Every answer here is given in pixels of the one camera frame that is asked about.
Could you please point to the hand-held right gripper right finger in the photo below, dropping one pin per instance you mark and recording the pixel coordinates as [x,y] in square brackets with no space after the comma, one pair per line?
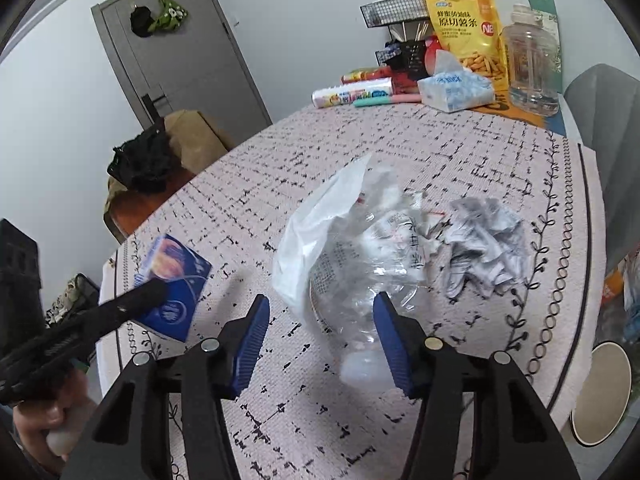
[395,346]

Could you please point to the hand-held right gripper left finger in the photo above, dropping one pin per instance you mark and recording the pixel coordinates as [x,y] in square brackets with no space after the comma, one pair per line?
[250,346]

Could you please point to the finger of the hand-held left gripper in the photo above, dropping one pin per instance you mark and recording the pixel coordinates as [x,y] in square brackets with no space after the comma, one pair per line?
[140,297]

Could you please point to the blue printed packet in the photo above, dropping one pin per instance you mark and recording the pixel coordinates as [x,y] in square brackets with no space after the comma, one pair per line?
[180,265]

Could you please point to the crushed clear plastic bottle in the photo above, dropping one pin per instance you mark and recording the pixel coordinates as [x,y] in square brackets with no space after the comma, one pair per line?
[370,290]

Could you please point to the white plastic bag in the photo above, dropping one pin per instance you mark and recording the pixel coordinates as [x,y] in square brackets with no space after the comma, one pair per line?
[310,230]

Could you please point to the beige trash bin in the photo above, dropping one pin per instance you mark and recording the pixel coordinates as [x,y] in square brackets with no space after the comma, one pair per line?
[600,390]

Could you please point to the person's left hand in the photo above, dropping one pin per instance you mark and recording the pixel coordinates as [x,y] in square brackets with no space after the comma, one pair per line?
[45,420]

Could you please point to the camouflage bag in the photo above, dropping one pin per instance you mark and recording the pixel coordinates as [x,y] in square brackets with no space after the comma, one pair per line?
[65,305]

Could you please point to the wooden chair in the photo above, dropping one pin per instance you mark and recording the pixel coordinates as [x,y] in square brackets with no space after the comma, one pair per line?
[135,210]

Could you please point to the crumpled printed paper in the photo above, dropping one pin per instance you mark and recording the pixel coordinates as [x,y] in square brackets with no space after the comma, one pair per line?
[485,250]

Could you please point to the torn clear wrapper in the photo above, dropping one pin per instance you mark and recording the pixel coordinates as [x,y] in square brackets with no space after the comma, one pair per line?
[425,210]

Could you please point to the brown cloth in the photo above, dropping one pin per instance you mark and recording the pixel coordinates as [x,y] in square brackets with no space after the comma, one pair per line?
[200,135]

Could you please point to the green pen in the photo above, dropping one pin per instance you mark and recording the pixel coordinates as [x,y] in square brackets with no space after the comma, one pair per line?
[372,102]

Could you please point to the grey door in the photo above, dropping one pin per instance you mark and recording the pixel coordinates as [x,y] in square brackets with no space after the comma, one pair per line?
[200,60]

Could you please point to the pink pen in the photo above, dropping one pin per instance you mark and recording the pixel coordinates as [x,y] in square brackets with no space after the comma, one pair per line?
[407,97]

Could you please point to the white printed roll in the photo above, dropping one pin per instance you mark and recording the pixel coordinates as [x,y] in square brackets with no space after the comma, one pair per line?
[350,94]

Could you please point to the blue white tissue pack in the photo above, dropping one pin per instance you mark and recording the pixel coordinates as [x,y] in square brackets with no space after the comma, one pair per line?
[450,90]

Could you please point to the red tube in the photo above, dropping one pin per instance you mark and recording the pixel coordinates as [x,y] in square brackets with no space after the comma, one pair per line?
[365,76]

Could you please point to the black hanging cloth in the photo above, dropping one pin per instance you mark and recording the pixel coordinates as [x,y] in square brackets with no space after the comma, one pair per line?
[141,21]

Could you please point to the grey padded chair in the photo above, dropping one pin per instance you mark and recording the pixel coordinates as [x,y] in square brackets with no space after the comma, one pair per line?
[605,125]

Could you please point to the clear plastic jar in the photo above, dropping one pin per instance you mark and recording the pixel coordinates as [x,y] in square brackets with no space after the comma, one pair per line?
[532,65]

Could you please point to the yellow snack bag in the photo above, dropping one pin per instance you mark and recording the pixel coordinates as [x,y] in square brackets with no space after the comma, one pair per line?
[465,25]

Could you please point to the tall green box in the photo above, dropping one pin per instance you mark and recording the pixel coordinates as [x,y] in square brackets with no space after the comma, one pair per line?
[542,0]

